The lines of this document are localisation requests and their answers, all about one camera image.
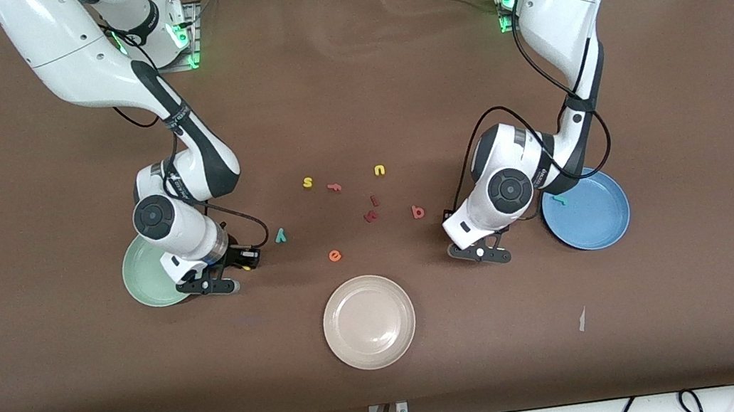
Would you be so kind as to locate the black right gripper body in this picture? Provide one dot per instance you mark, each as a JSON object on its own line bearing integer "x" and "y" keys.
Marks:
{"x": 235, "y": 255}

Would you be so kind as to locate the pink letter q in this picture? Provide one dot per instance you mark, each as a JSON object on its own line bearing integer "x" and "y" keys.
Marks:
{"x": 417, "y": 211}

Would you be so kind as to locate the teal letter y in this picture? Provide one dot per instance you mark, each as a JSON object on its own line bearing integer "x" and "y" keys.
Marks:
{"x": 280, "y": 235}

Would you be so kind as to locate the teal letter l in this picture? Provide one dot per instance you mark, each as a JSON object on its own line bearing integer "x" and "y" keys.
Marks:
{"x": 558, "y": 199}

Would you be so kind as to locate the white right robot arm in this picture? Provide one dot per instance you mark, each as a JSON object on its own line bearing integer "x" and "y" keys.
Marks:
{"x": 65, "y": 54}

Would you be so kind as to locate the orange letter e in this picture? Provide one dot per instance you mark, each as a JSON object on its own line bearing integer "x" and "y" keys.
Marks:
{"x": 335, "y": 256}

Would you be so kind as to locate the yellow letter u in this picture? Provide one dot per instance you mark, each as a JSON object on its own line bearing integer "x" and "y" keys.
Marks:
{"x": 376, "y": 172}

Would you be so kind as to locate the yellow letter s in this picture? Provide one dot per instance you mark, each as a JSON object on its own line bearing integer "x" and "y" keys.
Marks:
{"x": 308, "y": 183}

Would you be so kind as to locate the pale green plate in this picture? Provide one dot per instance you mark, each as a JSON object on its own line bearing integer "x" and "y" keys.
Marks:
{"x": 144, "y": 280}

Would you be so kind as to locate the pink letter f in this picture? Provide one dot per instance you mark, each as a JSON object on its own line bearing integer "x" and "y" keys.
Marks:
{"x": 334, "y": 187}

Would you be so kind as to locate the beige plate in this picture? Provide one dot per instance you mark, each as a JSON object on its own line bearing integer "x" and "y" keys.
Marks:
{"x": 369, "y": 324}

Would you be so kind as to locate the blue plate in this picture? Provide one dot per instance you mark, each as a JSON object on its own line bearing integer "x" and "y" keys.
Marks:
{"x": 596, "y": 224}

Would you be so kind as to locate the white paper scrap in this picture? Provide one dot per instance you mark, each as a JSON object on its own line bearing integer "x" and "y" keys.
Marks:
{"x": 582, "y": 319}

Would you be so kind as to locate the brown table cover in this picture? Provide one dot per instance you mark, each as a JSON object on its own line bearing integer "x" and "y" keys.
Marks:
{"x": 76, "y": 383}

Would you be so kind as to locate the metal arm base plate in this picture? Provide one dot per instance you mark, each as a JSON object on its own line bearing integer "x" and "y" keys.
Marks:
{"x": 504, "y": 28}
{"x": 196, "y": 36}

